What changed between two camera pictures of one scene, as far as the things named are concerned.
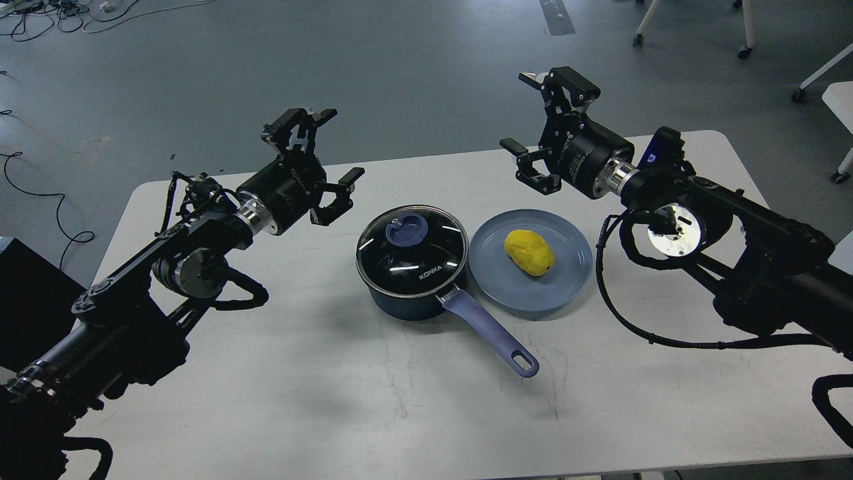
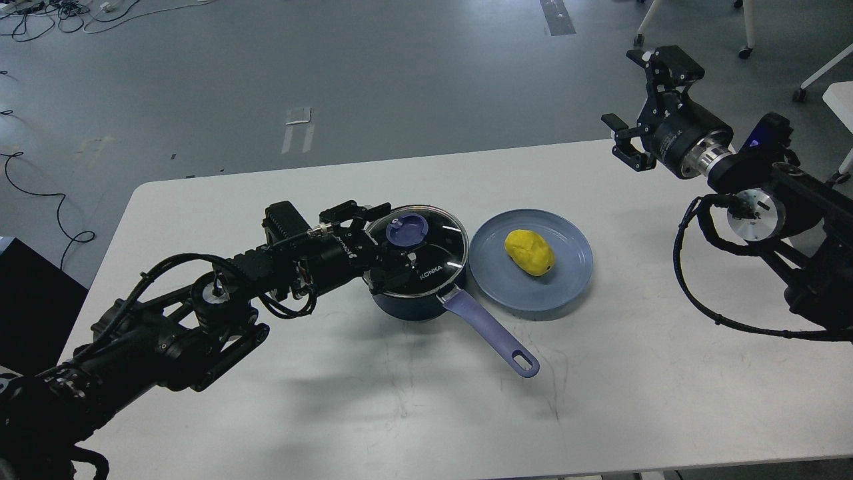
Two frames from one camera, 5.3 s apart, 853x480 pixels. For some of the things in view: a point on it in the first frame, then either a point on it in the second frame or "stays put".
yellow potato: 532,253 stays put
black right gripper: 592,159 → 686,139
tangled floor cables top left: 30,19 stays put
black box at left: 38,304 stays put
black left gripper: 285,190 → 340,251
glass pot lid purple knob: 406,230 stays put
